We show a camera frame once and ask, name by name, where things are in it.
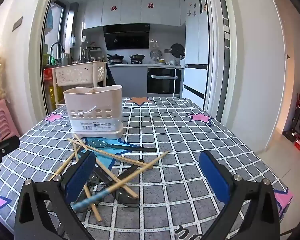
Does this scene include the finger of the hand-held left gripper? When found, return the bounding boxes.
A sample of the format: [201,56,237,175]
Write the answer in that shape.
[0,135,20,155]

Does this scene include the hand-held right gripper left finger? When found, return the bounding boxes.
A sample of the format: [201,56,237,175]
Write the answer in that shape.
[14,151,97,240]

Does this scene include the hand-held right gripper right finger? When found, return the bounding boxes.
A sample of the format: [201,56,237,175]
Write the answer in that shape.
[199,151,282,240]

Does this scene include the blue translucent spoon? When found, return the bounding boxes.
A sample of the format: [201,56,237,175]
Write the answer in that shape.
[87,138,157,153]

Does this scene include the wooden chopstick with blue end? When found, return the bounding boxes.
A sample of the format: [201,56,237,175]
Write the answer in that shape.
[70,151,169,211]

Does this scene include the beige plastic utensil holder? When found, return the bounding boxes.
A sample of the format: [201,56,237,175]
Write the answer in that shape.
[63,85,125,140]

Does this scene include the grey checked star tablecloth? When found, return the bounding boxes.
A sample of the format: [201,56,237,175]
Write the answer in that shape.
[0,96,294,240]

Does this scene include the yellow oil bottle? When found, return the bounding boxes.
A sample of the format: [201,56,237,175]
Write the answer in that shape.
[48,85,58,106]

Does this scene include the beige plastic trolley rack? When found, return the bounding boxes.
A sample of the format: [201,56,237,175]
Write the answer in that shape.
[52,62,107,105]

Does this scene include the dark cloth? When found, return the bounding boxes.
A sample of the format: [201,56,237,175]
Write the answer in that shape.
[105,65,117,87]

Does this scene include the black kitchen faucet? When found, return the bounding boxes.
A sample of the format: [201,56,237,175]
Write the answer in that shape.
[50,42,64,63]

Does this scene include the grey kitchen base cabinets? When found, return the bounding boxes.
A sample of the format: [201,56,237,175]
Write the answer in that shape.
[107,64,184,98]

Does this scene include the black wok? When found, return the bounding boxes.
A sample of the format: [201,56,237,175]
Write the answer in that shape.
[107,54,125,64]

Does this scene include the light blue hanging cloth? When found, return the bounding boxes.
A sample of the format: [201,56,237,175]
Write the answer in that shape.
[46,9,53,31]

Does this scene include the dark cooking pot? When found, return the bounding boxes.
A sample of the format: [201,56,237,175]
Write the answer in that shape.
[129,53,146,63]

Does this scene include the black round hanging pan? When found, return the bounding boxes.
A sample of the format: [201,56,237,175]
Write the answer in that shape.
[170,43,185,57]

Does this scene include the round metal steamer rack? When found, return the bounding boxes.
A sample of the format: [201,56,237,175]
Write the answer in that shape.
[150,49,162,62]

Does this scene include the black range hood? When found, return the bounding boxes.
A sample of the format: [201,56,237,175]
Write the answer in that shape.
[103,24,150,50]

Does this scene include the group of fridge magnets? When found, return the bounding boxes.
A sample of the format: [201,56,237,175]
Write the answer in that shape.
[187,0,207,17]

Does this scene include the white upper cabinets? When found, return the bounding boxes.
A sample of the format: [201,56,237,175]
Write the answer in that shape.
[83,0,186,29]

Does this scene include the white sliding door frame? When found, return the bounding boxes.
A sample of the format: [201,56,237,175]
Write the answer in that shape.
[27,0,238,120]

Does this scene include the grey wall panel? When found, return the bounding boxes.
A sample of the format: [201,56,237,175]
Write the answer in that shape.
[12,17,23,32]

